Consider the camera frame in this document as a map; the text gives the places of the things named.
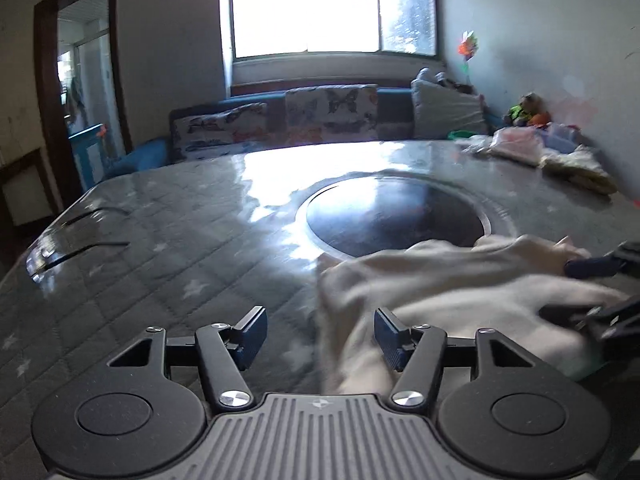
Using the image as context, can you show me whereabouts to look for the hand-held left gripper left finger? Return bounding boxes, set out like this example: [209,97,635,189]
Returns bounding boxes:
[107,306,268,411]

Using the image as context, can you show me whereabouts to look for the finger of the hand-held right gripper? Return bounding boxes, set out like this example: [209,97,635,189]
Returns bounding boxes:
[564,241,640,279]
[537,294,640,357]

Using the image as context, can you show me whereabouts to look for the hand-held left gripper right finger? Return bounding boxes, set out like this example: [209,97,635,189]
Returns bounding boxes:
[375,307,538,411]

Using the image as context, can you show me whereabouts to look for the white long-sleeved shirt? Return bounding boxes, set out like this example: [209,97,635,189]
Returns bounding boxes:
[317,234,636,396]

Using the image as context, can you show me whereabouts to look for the yellow-green patterned cloth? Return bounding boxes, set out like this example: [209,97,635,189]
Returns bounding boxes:
[542,145,619,196]

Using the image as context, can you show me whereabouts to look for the round black table insert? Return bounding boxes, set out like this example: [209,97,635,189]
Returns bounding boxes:
[297,175,501,261]

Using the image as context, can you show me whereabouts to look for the clear plastic box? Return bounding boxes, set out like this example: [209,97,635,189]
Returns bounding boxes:
[542,122,582,153]

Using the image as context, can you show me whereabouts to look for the white tissue pack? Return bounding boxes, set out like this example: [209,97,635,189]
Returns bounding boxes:
[492,127,546,167]

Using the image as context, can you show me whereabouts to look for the brown plush toy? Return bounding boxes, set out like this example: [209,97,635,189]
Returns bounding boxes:
[504,92,552,128]

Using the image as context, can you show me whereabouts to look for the long butterfly print cushion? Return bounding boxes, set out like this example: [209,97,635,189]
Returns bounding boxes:
[172,102,268,160]

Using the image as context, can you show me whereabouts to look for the grey pillow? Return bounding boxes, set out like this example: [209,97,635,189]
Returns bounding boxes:
[411,79,488,140]

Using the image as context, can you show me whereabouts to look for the square butterfly print cushion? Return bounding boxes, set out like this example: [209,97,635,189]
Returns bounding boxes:
[285,84,378,148]

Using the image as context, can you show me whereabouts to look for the blue sofa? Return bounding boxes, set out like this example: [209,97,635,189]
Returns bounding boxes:
[102,85,501,181]

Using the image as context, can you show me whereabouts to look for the blue cabinet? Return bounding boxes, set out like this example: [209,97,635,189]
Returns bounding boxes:
[67,122,109,193]

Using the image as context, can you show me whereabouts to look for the colourful pinwheel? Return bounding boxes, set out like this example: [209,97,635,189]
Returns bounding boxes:
[457,30,482,87]

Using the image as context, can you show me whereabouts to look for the window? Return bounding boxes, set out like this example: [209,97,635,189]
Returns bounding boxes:
[227,0,442,62]

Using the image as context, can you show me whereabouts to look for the dark wooden door frame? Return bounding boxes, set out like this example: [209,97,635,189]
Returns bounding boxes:
[34,0,133,206]

